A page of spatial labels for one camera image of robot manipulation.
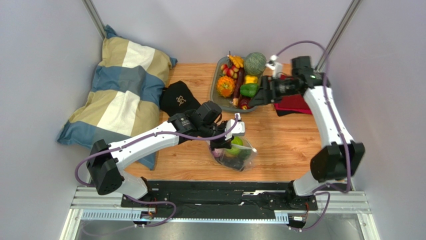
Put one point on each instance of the black cap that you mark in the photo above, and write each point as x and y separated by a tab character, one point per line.
177	98

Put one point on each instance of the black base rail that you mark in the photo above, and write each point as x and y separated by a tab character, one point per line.
220	200

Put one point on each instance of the yellow bell pepper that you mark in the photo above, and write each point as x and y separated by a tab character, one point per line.
250	79

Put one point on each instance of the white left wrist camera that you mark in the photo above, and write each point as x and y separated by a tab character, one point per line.
235	127

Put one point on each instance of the green bell pepper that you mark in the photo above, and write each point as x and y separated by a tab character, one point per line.
249	89

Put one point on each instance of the striped blue beige pillow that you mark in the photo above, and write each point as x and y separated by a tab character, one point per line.
124	100

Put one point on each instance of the grey fruit basket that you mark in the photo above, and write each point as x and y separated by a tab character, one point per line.
226	103

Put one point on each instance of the red folded cloth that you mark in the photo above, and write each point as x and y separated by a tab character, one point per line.
292	104

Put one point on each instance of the green cucumber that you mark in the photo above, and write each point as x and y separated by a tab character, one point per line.
244	154

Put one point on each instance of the green cantaloupe melon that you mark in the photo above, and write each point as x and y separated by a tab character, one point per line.
255	63

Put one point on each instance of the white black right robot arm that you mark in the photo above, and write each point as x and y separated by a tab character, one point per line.
340	154

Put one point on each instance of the clear polka dot zip bag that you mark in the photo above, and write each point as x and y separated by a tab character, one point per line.
233	162

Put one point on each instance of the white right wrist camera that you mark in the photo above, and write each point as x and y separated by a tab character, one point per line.
275	67

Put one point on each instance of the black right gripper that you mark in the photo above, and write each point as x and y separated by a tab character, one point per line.
267	90

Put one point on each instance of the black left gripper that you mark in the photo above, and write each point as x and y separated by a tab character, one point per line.
222	143

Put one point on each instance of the green apple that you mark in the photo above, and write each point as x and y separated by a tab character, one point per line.
235	149

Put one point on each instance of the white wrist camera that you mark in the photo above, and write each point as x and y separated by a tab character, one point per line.
235	127
275	67

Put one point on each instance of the red apple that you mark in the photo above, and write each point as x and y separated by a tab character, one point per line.
244	103

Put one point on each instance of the small red lychee bunch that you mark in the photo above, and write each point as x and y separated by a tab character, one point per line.
229	71

